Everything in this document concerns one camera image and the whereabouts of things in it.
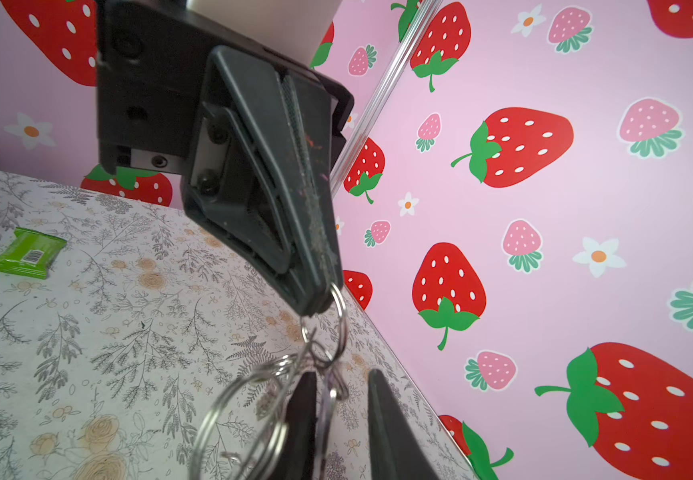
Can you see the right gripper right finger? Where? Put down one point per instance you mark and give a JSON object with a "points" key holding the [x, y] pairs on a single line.
{"points": [[394, 451]]}

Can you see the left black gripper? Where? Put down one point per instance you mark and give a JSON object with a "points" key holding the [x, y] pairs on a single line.
{"points": [[254, 134]]}

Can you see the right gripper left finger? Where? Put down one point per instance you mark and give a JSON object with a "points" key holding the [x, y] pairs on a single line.
{"points": [[296, 460]]}

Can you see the green snack packet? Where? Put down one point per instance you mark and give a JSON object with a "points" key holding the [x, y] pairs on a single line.
{"points": [[31, 254]]}

